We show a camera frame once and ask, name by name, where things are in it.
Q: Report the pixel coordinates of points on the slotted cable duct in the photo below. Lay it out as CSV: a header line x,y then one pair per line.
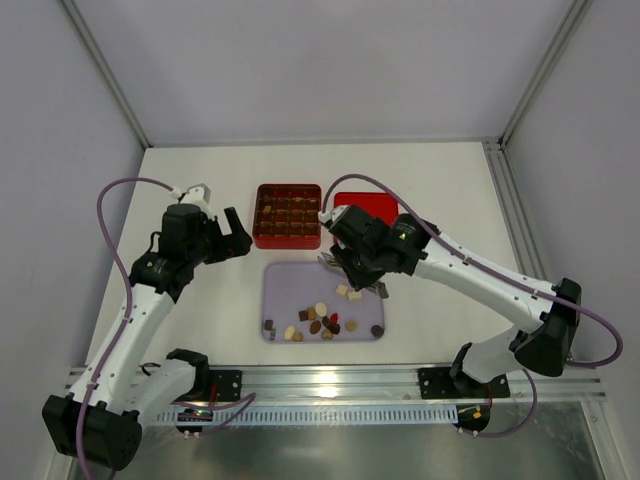
x,y
312,415

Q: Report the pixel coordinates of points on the white swirl oval chocolate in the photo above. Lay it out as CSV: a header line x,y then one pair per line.
x,y
289,332

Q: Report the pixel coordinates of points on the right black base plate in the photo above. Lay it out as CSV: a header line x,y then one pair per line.
x,y
435,383

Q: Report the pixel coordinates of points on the brown leaf chocolate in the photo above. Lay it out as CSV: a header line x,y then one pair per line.
x,y
315,327

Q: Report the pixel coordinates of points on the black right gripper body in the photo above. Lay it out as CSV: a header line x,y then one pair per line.
x,y
351,267

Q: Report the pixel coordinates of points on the aluminium frame right post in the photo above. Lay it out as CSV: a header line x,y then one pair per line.
x,y
561,38

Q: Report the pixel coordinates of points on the aluminium frame post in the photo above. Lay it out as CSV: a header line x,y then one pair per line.
x,y
106,74
561,38

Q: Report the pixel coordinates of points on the red box lid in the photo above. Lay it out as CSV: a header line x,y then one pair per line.
x,y
377,204

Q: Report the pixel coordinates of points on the red chocolate box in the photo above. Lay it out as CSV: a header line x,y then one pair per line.
x,y
289,226

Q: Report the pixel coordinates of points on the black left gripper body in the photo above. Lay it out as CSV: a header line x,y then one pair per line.
x,y
220,241

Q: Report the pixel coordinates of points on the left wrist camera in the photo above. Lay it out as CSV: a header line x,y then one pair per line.
x,y
198,195

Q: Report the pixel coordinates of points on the lilac plastic tray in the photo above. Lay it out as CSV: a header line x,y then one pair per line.
x,y
290,287

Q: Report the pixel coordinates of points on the aluminium mounting rail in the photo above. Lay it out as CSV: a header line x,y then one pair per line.
x,y
398,382

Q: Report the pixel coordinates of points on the dark round chocolate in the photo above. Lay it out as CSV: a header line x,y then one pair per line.
x,y
377,331

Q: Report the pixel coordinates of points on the aluminium frame left post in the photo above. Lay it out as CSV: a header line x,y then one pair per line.
x,y
106,74

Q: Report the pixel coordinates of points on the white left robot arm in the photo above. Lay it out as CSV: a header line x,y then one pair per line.
x,y
102,418

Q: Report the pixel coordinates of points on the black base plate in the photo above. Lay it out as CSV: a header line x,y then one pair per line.
x,y
224,385
435,383

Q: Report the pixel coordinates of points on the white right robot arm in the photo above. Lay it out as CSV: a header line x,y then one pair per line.
x,y
543,316

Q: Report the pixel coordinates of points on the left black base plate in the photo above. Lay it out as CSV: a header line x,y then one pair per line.
x,y
224,385

